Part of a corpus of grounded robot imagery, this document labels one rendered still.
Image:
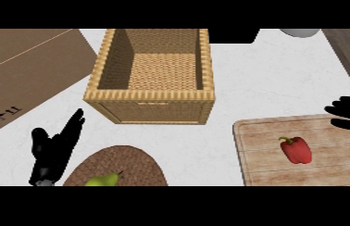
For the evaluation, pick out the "brown woven oval placemat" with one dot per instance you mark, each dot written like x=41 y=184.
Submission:
x=122 y=165

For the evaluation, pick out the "pale wooden cutting board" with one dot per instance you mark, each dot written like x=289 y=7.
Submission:
x=282 y=165

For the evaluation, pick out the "tan wicker basket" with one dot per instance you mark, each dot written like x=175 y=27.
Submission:
x=155 y=78

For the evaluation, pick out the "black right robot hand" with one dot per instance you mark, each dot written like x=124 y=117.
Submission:
x=339 y=110

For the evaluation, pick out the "black appliance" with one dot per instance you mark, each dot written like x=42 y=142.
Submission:
x=231 y=35

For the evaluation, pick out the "green pear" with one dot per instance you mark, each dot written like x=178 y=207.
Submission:
x=103 y=180

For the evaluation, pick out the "grey round bowl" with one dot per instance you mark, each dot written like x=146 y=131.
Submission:
x=299 y=32

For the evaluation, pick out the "dark brown wooden panel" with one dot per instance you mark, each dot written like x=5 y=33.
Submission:
x=339 y=44

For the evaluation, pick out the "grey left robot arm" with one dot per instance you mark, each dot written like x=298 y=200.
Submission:
x=44 y=183

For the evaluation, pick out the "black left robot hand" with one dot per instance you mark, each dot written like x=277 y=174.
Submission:
x=50 y=152

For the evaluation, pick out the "brown cardboard box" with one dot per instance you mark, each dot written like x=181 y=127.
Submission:
x=33 y=69

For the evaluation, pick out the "red bell pepper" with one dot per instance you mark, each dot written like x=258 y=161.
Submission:
x=296 y=150

